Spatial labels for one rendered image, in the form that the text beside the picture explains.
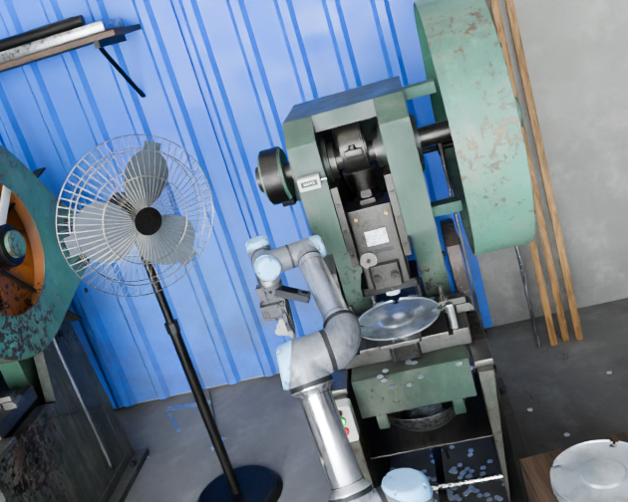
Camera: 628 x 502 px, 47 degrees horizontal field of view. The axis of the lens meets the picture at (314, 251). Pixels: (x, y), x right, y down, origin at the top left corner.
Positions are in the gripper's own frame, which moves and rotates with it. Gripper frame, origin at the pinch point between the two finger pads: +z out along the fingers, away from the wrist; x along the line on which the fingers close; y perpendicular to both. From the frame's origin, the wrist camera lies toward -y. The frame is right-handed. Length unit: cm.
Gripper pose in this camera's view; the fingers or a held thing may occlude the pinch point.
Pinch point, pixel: (294, 336)
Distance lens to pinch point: 238.6
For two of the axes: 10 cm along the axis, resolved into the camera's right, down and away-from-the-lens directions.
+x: -0.7, 3.6, -9.3
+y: -9.6, 2.3, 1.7
